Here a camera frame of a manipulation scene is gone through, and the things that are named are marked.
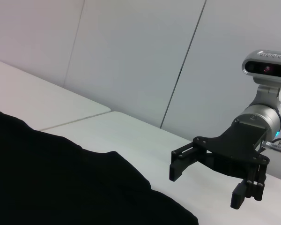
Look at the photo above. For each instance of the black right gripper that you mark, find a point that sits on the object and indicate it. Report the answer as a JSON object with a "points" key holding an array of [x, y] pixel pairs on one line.
{"points": [[238, 143]]}

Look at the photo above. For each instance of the black t-shirt with FREE print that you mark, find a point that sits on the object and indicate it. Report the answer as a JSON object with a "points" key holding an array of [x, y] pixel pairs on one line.
{"points": [[61, 182]]}

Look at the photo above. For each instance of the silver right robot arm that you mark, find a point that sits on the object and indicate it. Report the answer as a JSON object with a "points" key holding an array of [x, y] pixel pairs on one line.
{"points": [[260, 117]]}

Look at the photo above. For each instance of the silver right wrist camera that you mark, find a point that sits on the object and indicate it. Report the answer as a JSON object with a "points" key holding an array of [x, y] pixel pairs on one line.
{"points": [[267, 68]]}

